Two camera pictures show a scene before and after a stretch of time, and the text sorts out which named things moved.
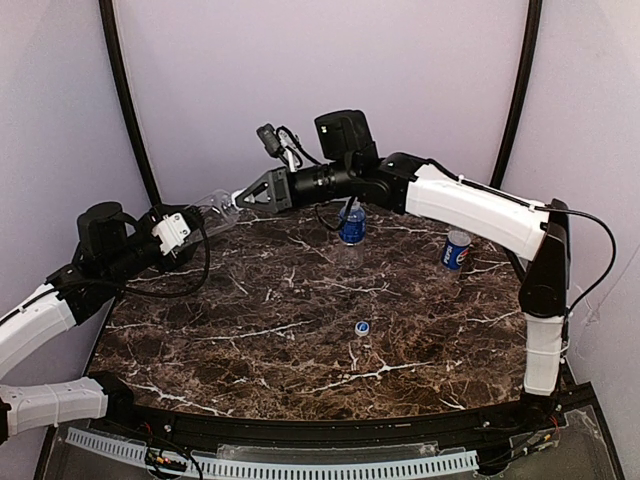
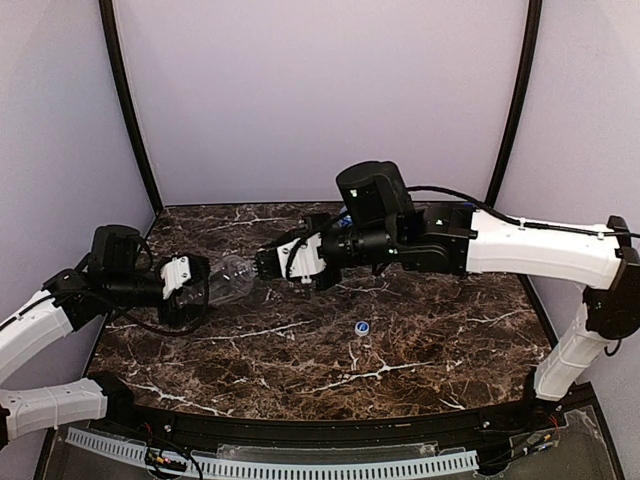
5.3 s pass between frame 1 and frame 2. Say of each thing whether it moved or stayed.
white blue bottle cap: stayed
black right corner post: stayed
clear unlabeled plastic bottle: moved
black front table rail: stayed
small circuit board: stayed
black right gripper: moved
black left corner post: stayed
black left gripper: moved
